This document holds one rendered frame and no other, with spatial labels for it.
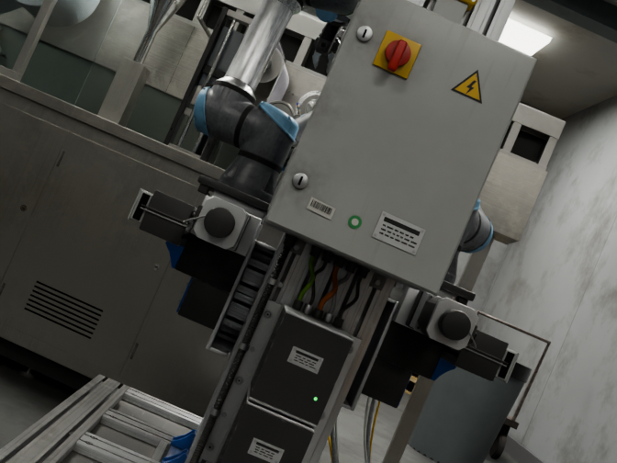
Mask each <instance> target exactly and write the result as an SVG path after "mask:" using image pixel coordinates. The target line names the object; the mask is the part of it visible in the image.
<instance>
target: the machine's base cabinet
mask: <svg viewBox="0 0 617 463"><path fill-rule="evenodd" d="M200 175H202V174H200V173H199V172H196V171H194V170H192V169H189V168H187V167H185V166H182V165H180V164H177V163H175V162H173V161H170V160H168V159H166V158H163V157H161V156H160V155H157V154H155V153H153V152H149V151H147V150H144V149H142V148H141V147H138V146H136V145H134V144H131V143H129V142H127V141H123V140H121V139H119V138H117V137H115V136H112V135H110V134H108V133H105V132H103V131H102V130H98V129H96V128H93V127H91V126H89V125H86V124H84V123H83V122H80V121H78V120H76V119H72V118H70V117H67V116H65V115H63V114H61V113H59V112H57V111H54V110H52V109H50V108H48V107H44V106H43V105H40V104H38V103H36V102H33V101H31V100H29V99H26V98H24V97H23V96H19V95H17V94H14V93H12V92H10V91H7V90H5V89H4V88H1V87H0V355H1V356H5V357H7V358H9V359H11V360H14V361H16V362H18V363H19V364H21V365H23V366H26V367H28V368H21V369H20V371H19V373H20V374H21V375H22V376H24V377H27V378H37V375H38V374H37V373H36V372H34V371H32V370H35V371H38V372H39V373H41V374H43V375H45V376H47V377H50V378H53V379H55V380H57V381H59V382H61V383H63V384H65V385H67V386H69V387H71V388H74V389H76V390H79V389H80V388H82V387H83V386H84V385H86V384H87V383H88V382H90V381H91V380H92V379H94V378H95V377H97V376H98V375H99V374H100V375H103V376H105V377H107V378H111V379H114V380H115V381H117V382H120V383H122V384H124V385H127V386H129V387H130V388H133V389H135V390H139V391H141V392H144V393H146V394H148V395H151V396H152V397H154V398H157V399H159V400H161V401H165V402H168V403H170V404H172V405H174V406H176V407H178V408H181V409H183V410H185V411H188V412H191V413H193V414H195V415H198V416H200V417H202V418H203V417H204V414H205V412H206V410H207V407H208V405H209V403H210V400H211V398H212V396H213V393H214V391H215V389H216V387H217V385H218V383H219V379H220V377H221V375H222V372H223V370H224V368H225V366H226V364H227V362H228V360H229V357H230V354H228V355H227V356H222V355H220V354H218V353H215V352H213V351H211V350H209V349H206V346H207V343H208V340H209V338H210V335H211V334H212V332H213V330H212V329H210V328H208V327H206V326H204V325H201V324H199V323H197V322H193V321H191V320H188V319H187V318H185V317H182V316H180V315H178V314H177V313H178V312H176V310H177V308H178V306H179V304H178V302H179V300H180V299H182V297H183V295H184V293H185V290H186V284H187V283H189V281H190V278H191V276H189V275H187V274H184V273H182V272H179V271H177V270H175V268H172V267H171V257H170V254H169V251H168V248H167V246H166V244H165V243H166V241H165V240H163V239H161V238H159V237H156V236H154V235H152V234H150V233H147V232H145V231H142V230H140V229H139V227H140V223H138V222H136V221H135V220H128V215H129V213H130V211H131V208H132V206H133V204H134V202H135V199H136V197H137V195H138V194H139V191H140V189H144V190H146V191H148V192H150V193H152V194H153V195H154V192H155V190H158V191H160V192H163V193H164V194H166V195H168V196H172V197H175V198H178V199H180V200H183V201H184V202H186V203H189V204H191V205H193V206H195V207H198V206H199V205H202V203H203V201H204V199H205V196H206V195H204V194H202V193H200V192H198V191H197V190H198V188H199V186H200V183H199V182H198V181H197V179H198V178H199V176H200Z"/></svg>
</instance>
